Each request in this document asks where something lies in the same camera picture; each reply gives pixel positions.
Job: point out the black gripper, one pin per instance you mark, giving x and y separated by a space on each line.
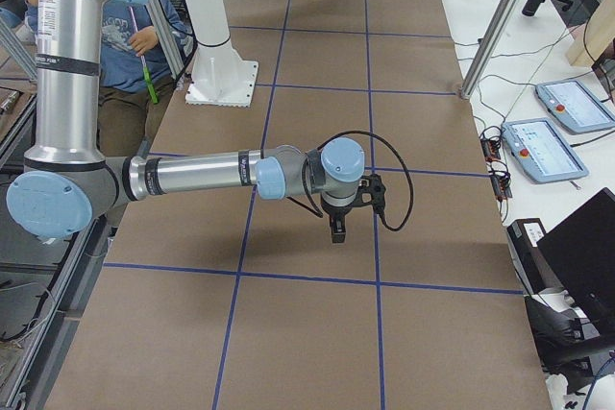
335 214

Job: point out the white camera stand pedestal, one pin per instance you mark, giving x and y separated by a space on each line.
220 76

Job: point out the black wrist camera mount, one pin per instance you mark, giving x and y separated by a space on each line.
371 192

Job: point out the child mannequin blue shirt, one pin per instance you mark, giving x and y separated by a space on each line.
125 103

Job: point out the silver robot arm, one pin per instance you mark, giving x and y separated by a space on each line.
67 182

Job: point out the aluminium frame post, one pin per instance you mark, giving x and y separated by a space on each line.
491 38

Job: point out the far blue teach pendant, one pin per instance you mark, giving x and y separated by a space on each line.
574 106

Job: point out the near blue teach pendant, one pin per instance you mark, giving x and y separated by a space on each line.
543 154

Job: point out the blue teach pendant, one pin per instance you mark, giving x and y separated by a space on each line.
543 154
574 106

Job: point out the black box white label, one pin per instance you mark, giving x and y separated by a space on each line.
534 271

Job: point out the wooden board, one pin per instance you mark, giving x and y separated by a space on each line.
594 38

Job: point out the black laptop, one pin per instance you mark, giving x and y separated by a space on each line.
580 251

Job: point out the green pink stick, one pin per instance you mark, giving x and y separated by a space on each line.
141 54

